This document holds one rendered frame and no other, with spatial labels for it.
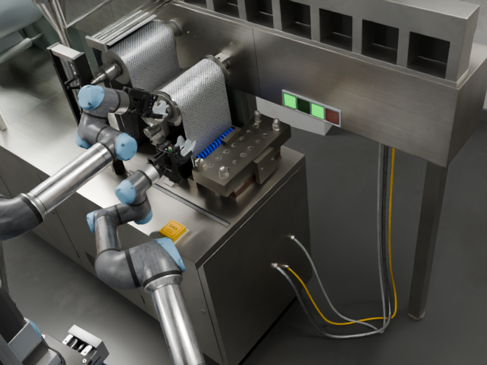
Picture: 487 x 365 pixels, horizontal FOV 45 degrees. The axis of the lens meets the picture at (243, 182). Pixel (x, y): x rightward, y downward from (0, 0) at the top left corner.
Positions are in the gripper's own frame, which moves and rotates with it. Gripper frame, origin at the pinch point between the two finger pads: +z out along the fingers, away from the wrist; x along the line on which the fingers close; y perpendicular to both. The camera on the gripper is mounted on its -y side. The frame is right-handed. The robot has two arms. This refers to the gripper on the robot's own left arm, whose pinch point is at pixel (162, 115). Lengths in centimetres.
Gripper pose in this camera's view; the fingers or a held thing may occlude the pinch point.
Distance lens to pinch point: 207.2
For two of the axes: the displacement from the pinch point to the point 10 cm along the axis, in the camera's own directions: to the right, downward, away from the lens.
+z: 5.6, 0.1, 8.3
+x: -7.7, -3.7, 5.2
